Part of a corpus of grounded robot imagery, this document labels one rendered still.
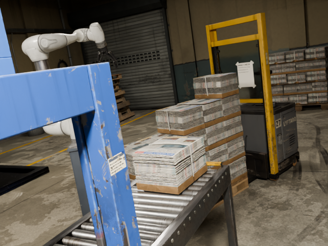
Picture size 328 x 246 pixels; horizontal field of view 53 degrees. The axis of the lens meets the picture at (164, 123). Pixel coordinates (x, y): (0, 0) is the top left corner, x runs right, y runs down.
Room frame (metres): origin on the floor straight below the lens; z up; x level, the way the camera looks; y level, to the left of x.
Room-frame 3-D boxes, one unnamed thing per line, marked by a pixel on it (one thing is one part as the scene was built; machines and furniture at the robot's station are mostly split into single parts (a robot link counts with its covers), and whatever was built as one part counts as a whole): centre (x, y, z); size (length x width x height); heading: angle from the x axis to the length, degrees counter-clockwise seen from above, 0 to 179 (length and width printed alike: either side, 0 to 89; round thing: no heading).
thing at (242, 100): (3.81, -0.97, 0.92); 0.57 x 0.01 x 0.05; 40
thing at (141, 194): (1.76, 0.09, 0.78); 0.47 x 0.05 x 0.05; 61
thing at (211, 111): (3.32, -0.38, 0.95); 0.38 x 0.29 x 0.23; 41
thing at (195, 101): (3.30, -0.38, 1.07); 0.37 x 0.28 x 0.01; 41
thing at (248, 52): (3.80, -0.95, 1.28); 0.57 x 0.01 x 0.65; 40
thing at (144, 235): (1.42, 0.28, 0.78); 0.47 x 0.05 x 0.05; 61
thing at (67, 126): (2.45, 0.65, 1.17); 0.18 x 0.16 x 0.22; 64
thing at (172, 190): (1.83, 0.05, 0.83); 0.29 x 0.16 x 0.04; 56
